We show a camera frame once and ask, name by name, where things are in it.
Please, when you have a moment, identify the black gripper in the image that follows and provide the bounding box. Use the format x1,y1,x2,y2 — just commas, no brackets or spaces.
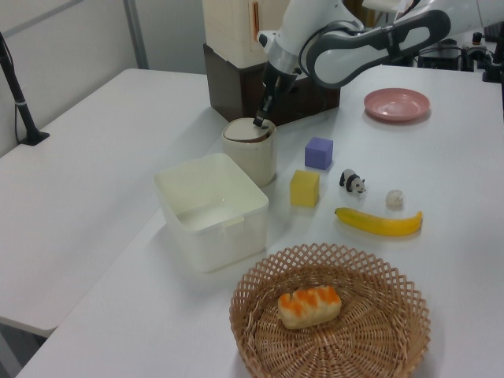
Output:
254,61,298,128

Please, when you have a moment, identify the beige dustbin lid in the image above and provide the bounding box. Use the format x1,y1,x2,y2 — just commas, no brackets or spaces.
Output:
224,117,272,143

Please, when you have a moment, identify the beige dustbin body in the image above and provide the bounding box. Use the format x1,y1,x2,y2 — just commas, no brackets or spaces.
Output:
221,117,278,188

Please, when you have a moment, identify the dark brown drawer box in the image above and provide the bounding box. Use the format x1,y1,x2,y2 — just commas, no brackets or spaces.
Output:
202,42,342,127

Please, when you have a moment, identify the purple cube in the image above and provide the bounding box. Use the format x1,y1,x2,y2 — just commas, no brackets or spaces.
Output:
304,136,335,171

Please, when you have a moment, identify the yellow cube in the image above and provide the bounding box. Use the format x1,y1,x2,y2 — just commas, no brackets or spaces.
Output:
289,169,321,207

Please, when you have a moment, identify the cream plastic cabinet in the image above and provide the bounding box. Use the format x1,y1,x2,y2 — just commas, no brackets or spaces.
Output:
202,0,292,70

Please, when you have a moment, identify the panda figurine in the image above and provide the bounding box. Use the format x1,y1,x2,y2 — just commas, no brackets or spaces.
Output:
339,168,367,197

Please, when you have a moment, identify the pink plate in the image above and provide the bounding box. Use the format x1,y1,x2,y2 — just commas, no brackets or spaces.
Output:
363,88,432,122

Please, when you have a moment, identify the white plastic storage box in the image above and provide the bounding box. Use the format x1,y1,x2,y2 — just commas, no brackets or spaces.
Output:
153,152,270,274

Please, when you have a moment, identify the yellow toy banana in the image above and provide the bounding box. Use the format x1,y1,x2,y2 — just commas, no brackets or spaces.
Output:
334,206,424,238

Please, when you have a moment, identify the black equipment box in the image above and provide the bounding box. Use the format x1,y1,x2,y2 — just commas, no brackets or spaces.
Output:
417,43,461,71

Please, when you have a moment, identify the toy bread with orange stripes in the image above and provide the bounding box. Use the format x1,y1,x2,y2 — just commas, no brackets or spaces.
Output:
277,286,342,330

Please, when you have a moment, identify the black pole stand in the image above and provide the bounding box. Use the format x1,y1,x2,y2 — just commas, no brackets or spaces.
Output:
0,31,51,146

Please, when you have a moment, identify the woven wicker basket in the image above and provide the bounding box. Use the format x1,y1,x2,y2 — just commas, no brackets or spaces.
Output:
229,243,432,378

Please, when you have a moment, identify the metal partition post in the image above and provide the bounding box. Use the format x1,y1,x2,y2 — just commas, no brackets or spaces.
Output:
124,0,150,70

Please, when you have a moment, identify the black clamp mount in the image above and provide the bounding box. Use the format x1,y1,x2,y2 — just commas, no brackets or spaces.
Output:
478,50,504,83

